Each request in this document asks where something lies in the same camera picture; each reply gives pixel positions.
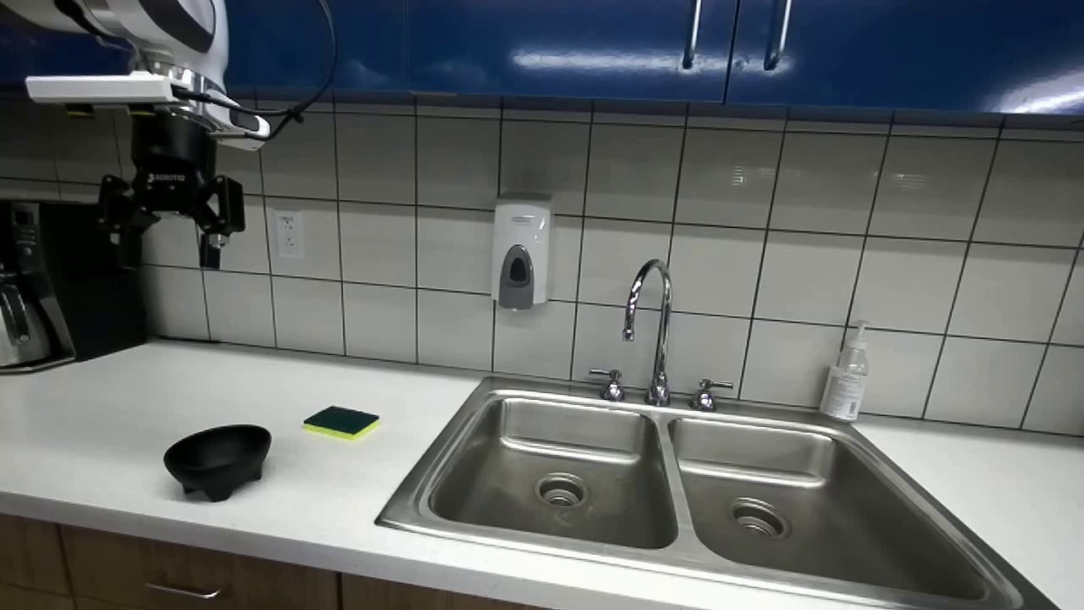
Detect right faucet handle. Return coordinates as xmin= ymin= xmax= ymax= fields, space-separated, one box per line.
xmin=689 ymin=381 xmax=731 ymax=411

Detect metal drawer pull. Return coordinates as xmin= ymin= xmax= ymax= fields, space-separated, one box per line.
xmin=141 ymin=580 xmax=224 ymax=604

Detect stainless steel double sink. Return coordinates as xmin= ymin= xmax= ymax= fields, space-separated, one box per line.
xmin=381 ymin=381 xmax=1055 ymax=610

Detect white wall soap dispenser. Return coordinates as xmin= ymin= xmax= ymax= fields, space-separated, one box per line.
xmin=492 ymin=199 xmax=551 ymax=309

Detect left chrome cabinet handle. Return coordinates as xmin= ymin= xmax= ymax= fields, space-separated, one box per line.
xmin=680 ymin=0 xmax=704 ymax=71

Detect black coffee maker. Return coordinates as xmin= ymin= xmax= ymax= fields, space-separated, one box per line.
xmin=0 ymin=199 xmax=148 ymax=376

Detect right chrome cabinet handle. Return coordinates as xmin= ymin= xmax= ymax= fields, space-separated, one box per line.
xmin=765 ymin=0 xmax=795 ymax=71

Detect black bowl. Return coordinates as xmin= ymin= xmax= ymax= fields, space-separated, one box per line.
xmin=164 ymin=424 xmax=271 ymax=503

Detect wooden lower drawer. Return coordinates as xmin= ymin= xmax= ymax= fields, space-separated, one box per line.
xmin=61 ymin=528 xmax=340 ymax=610

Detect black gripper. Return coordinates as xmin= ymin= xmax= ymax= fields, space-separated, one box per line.
xmin=97 ymin=111 xmax=245 ymax=272

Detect chrome gooseneck faucet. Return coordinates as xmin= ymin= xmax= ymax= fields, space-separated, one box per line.
xmin=621 ymin=256 xmax=677 ymax=411

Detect blue upper cabinets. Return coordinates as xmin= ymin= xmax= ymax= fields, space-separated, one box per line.
xmin=0 ymin=0 xmax=1084 ymax=126

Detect yellow green sponge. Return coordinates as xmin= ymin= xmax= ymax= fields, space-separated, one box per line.
xmin=304 ymin=406 xmax=381 ymax=440

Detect left faucet handle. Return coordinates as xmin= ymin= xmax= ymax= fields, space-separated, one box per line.
xmin=589 ymin=369 xmax=628 ymax=400

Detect chrome cabinet handle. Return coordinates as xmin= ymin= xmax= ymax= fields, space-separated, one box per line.
xmin=765 ymin=0 xmax=795 ymax=71
xmin=680 ymin=0 xmax=704 ymax=71

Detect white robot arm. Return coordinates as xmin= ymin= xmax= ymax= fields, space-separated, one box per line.
xmin=0 ymin=0 xmax=271 ymax=268

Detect clear pump soap bottle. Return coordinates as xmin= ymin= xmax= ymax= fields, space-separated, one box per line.
xmin=820 ymin=325 xmax=869 ymax=421

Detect faucet handle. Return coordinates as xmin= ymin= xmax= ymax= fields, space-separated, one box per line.
xmin=589 ymin=369 xmax=628 ymax=400
xmin=689 ymin=381 xmax=731 ymax=411

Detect white wall outlet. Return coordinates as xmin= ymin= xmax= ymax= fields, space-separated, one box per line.
xmin=271 ymin=211 xmax=310 ymax=268

